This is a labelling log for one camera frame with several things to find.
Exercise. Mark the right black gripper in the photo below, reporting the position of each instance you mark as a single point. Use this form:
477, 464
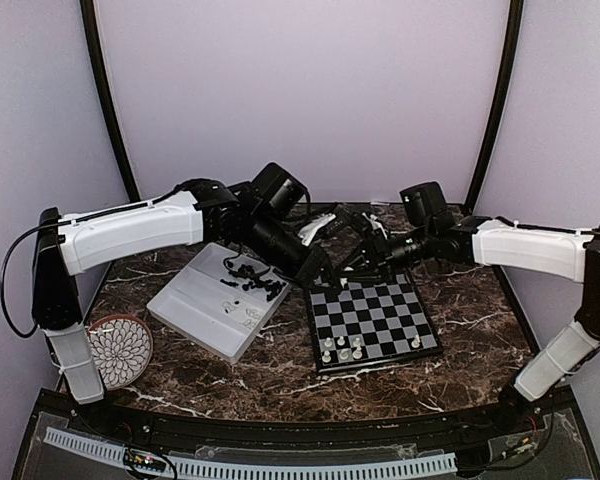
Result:
377, 255

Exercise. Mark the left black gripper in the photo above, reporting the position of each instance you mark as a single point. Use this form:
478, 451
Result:
313, 261

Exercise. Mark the white plastic divided tray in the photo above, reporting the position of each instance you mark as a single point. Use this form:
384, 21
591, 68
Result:
191, 303

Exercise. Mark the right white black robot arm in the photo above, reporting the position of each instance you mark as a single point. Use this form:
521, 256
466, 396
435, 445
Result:
573, 254

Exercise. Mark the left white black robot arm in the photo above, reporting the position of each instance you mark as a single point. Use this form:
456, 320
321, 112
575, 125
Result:
196, 211

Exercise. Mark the pile of black chess pieces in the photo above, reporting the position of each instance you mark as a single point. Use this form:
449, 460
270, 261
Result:
246, 278

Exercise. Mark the pile of white chess pieces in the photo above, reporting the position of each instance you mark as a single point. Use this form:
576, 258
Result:
243, 314

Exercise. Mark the black white chessboard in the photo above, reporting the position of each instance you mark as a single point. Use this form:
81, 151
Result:
385, 316

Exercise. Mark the floral patterned ceramic plate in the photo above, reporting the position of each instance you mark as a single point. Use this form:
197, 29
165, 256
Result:
122, 347

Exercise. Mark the white slotted cable duct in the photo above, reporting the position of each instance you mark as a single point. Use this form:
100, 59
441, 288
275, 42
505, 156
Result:
231, 463

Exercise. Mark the black front rail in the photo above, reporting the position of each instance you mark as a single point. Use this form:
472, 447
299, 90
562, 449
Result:
463, 429

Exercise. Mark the right black frame post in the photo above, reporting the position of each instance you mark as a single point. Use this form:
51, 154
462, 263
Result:
501, 89

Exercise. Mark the black frame post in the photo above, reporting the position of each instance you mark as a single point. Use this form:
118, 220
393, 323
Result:
501, 89
105, 97

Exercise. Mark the left black frame post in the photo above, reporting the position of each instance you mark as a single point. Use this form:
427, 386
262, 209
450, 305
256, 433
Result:
105, 97

